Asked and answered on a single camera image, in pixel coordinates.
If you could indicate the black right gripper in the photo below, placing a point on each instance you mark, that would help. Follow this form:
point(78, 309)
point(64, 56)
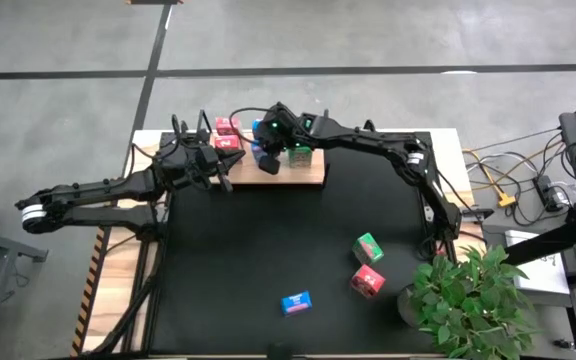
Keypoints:
point(280, 131)

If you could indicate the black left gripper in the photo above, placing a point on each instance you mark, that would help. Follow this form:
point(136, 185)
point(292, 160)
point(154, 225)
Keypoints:
point(190, 160)

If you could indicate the red Froot Loops cereal box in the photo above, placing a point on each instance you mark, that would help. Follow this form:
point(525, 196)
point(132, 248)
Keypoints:
point(225, 142)
point(227, 126)
point(367, 281)

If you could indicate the green Apple Jacks cereal box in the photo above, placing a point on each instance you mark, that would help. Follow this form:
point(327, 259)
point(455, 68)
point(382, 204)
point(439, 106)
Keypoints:
point(367, 248)
point(300, 159)

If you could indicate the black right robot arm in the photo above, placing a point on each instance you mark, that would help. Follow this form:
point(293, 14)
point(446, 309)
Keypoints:
point(368, 142)

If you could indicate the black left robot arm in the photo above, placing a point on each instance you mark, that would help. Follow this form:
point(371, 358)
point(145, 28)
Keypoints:
point(93, 191)

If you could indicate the light wooden shelf board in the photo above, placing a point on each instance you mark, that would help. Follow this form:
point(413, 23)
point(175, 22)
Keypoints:
point(303, 176)

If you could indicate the black table mat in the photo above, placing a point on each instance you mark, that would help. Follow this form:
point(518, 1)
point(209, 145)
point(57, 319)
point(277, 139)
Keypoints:
point(248, 330)

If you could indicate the brown flat floor object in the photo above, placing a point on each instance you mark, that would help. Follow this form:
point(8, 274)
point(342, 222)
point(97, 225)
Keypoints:
point(155, 1)

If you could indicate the dark plant pot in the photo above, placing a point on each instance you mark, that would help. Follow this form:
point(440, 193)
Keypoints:
point(405, 305)

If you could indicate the green leafy plant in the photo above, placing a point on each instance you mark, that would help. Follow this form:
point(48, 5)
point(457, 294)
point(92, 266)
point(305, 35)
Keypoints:
point(468, 300)

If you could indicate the black power adapter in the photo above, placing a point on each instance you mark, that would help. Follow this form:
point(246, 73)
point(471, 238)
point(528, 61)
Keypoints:
point(548, 192)

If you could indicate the white paper sheet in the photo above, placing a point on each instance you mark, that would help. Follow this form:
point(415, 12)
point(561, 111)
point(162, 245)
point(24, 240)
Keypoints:
point(543, 275)

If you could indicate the small black knob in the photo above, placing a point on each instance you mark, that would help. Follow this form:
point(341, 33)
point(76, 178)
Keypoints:
point(563, 344)

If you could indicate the black metal shelf frame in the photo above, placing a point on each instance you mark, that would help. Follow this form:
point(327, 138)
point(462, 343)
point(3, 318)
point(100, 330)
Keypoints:
point(201, 119)

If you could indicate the black frame clamp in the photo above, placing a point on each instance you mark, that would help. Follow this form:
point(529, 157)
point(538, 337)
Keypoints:
point(369, 125)
point(184, 127)

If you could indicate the black diagonal frame strut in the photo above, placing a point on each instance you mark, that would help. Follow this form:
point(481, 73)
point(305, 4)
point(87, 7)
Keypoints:
point(123, 320)
point(538, 248)

